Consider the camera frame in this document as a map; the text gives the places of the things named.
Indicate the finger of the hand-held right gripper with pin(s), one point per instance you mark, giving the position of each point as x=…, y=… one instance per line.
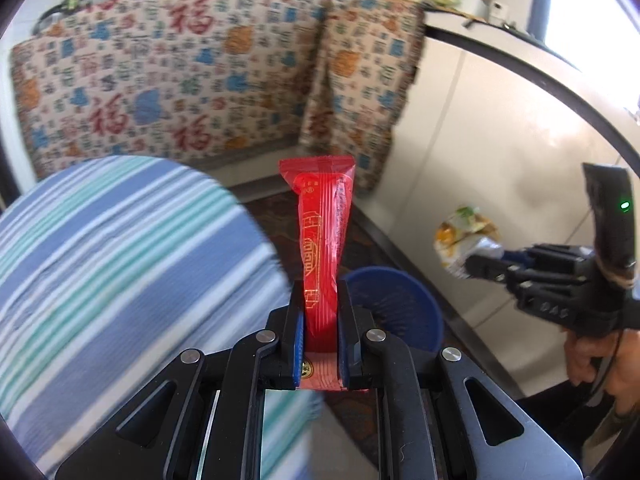
x=520, y=277
x=550, y=255

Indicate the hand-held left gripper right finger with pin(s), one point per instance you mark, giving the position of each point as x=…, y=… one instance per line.
x=343, y=350

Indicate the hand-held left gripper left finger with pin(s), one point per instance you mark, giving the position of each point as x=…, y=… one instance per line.
x=299, y=350

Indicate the yellow green snack wrapper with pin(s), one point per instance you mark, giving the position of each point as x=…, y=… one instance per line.
x=465, y=240

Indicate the blue plastic basket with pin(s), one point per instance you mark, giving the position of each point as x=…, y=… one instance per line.
x=400, y=310

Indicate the red wrapper with gold print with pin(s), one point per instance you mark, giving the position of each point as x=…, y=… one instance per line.
x=322, y=220

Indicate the person's right hand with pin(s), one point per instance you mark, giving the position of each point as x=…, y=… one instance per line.
x=587, y=360

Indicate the person's dark clothing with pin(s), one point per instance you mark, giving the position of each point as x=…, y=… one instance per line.
x=560, y=435

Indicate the round striped-cloth table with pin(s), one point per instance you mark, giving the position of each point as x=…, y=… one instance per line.
x=125, y=260

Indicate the small printed cloth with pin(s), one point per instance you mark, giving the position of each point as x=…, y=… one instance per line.
x=360, y=85

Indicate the white box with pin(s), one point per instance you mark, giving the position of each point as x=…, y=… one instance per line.
x=467, y=4

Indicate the large printed cloth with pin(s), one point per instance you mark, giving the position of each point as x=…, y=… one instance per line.
x=150, y=85

